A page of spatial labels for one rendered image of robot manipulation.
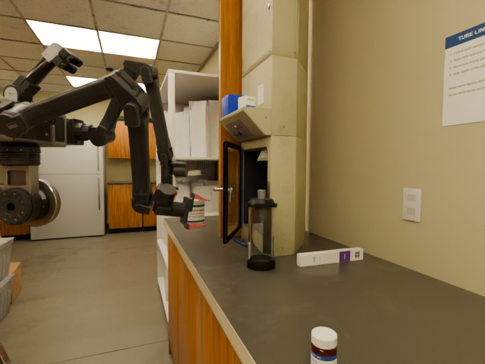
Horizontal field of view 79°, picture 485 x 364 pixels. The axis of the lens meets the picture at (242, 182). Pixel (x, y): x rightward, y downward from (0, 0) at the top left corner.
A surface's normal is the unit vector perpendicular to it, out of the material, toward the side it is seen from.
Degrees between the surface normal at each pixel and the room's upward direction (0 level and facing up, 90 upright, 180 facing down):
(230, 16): 90
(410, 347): 0
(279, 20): 90
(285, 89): 90
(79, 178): 90
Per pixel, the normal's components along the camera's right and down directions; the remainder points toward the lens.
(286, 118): 0.36, 0.05
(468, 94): -0.93, 0.01
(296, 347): 0.00, -1.00
